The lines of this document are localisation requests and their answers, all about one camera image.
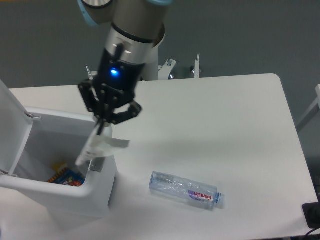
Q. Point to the white trash can lid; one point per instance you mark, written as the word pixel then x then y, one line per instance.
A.
pixel 15 129

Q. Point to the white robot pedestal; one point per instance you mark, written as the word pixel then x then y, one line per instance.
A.
pixel 156 57

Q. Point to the white trash can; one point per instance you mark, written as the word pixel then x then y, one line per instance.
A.
pixel 55 137

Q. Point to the yellow wrapper in bin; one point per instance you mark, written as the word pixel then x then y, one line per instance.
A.
pixel 58 167

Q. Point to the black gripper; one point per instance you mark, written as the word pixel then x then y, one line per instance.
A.
pixel 117 75

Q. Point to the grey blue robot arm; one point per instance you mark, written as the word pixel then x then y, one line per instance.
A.
pixel 135 26

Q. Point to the colourful snack wrapper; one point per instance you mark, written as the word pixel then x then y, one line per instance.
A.
pixel 67 177

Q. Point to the white frame leg right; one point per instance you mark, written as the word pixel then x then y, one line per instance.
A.
pixel 310 112

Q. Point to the black device at edge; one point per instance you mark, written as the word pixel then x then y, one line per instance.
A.
pixel 312 214

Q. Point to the clear plastic water bottle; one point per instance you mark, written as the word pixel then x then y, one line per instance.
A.
pixel 201 194

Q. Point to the white paper envelope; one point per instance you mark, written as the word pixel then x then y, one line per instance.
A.
pixel 100 145

